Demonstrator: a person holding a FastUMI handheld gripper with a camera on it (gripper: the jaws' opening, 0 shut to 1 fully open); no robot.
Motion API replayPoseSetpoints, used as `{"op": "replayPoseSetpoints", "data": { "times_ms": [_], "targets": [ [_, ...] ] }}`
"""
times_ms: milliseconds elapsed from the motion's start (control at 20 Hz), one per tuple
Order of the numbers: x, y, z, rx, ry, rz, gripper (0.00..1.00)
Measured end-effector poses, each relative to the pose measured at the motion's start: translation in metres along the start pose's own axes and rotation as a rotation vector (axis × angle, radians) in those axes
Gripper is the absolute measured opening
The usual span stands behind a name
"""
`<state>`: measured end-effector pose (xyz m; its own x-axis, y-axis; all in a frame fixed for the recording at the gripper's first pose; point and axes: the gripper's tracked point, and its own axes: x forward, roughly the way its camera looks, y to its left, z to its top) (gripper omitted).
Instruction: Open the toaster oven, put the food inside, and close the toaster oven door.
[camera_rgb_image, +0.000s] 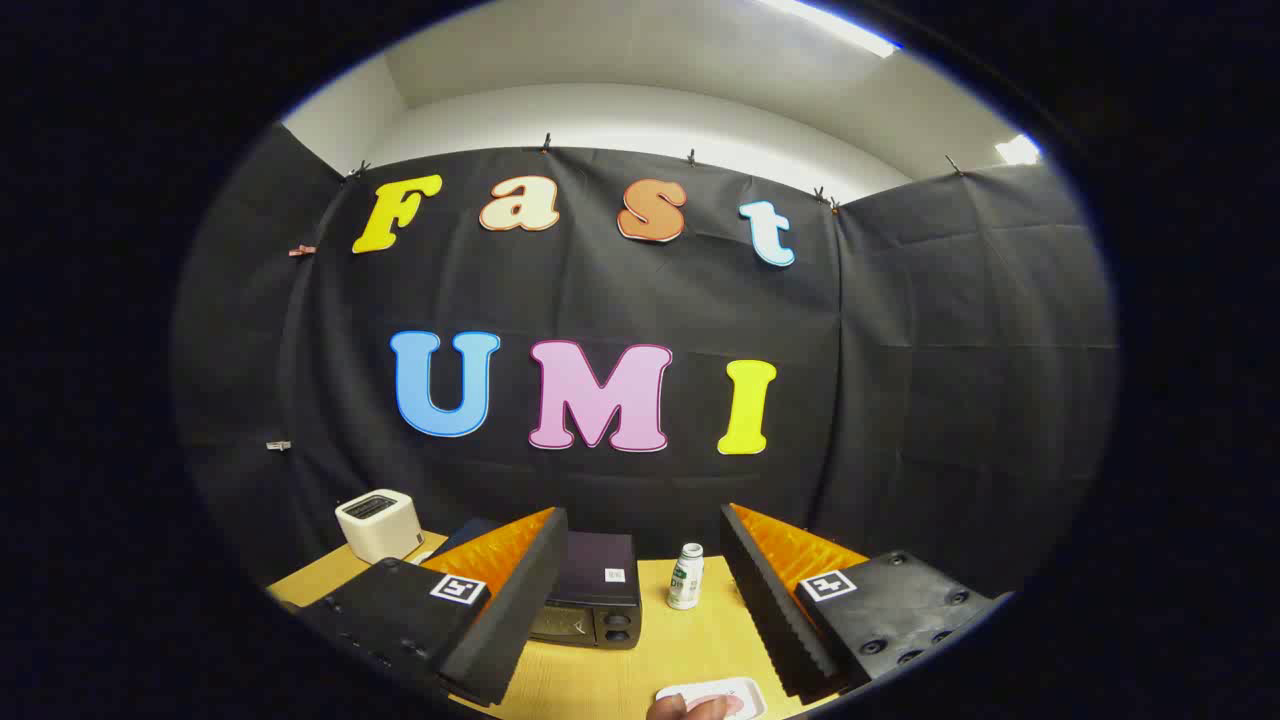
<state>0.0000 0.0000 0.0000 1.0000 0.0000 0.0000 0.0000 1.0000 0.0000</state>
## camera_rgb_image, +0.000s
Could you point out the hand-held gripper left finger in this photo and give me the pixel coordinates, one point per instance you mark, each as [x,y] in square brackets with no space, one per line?
[520,610]

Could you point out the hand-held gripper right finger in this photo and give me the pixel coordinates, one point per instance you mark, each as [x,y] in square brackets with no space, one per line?
[770,610]

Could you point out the white square plate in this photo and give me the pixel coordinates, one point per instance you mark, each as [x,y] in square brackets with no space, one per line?
[742,688]

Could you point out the black toaster oven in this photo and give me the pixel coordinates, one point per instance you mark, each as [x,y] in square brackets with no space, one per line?
[600,565]

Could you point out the white slot toaster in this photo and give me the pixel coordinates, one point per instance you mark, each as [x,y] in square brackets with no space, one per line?
[380,530]

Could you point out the white drink bottle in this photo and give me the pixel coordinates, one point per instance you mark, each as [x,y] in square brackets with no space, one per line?
[686,582]

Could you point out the black backdrop cloth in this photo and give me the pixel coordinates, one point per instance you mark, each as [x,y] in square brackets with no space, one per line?
[900,400]

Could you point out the small ceiling light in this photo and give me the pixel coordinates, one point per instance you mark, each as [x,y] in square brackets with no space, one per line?
[1018,150]

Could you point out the long ceiling light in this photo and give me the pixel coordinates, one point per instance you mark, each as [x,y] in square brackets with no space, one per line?
[830,25]

